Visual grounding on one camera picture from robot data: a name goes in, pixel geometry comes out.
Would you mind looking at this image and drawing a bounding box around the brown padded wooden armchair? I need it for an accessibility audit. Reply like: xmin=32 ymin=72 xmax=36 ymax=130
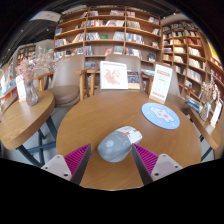
xmin=74 ymin=54 xmax=151 ymax=98
xmin=34 ymin=54 xmax=87 ymax=108
xmin=166 ymin=69 xmax=192 ymax=114

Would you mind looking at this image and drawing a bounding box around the wide wooden book shelf unit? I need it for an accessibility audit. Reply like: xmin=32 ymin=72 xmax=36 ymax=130
xmin=53 ymin=4 xmax=163 ymax=73

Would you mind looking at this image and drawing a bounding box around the dark standing book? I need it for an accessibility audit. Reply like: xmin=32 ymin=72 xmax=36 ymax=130
xmin=127 ymin=70 xmax=141 ymax=90

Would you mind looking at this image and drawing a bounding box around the curved wooden book shelf unit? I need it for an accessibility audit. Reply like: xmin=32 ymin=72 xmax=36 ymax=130
xmin=160 ymin=19 xmax=224 ymax=111

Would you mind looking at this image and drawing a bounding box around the stack of books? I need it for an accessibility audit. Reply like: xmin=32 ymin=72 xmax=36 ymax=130
xmin=184 ymin=94 xmax=204 ymax=114

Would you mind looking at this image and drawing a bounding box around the white framed floral picture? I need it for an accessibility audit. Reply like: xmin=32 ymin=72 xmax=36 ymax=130
xmin=99 ymin=60 xmax=130 ymax=91

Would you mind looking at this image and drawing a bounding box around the glass vase with pink flowers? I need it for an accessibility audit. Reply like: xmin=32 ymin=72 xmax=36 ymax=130
xmin=14 ymin=46 xmax=56 ymax=108

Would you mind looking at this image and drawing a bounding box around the distant wooden book shelf unit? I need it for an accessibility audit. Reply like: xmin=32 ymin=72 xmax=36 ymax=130
xmin=14 ymin=44 xmax=37 ymax=68

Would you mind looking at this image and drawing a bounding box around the round wooden side table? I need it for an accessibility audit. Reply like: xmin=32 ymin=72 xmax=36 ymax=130
xmin=188 ymin=106 xmax=224 ymax=161
xmin=0 ymin=90 xmax=58 ymax=168

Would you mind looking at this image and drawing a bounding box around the grey computer mouse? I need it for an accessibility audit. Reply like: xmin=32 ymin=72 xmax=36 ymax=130
xmin=96 ymin=125 xmax=144 ymax=163

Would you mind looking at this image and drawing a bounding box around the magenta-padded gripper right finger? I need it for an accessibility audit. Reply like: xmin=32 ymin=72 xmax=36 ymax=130
xmin=131 ymin=143 xmax=184 ymax=186

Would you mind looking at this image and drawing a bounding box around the small white card sign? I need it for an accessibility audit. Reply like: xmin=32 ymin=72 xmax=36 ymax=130
xmin=14 ymin=74 xmax=28 ymax=103
xmin=210 ymin=99 xmax=224 ymax=129

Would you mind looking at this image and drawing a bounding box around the orange book display stand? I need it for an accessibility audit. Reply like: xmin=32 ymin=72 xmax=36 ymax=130
xmin=0 ymin=66 xmax=18 ymax=101

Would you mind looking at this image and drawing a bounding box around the round light blue mouse pad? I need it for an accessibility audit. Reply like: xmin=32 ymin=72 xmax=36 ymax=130
xmin=141 ymin=102 xmax=181 ymax=131

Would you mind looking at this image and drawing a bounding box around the white orange table sign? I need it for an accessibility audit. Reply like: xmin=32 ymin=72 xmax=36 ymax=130
xmin=148 ymin=63 xmax=174 ymax=105

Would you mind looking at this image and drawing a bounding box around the glass vase with dried flowers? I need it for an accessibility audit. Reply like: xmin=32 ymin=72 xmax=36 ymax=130
xmin=199 ymin=74 xmax=221 ymax=123

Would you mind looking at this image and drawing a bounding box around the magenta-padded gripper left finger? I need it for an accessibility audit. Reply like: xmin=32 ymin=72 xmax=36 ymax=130
xmin=41 ymin=143 xmax=92 ymax=186

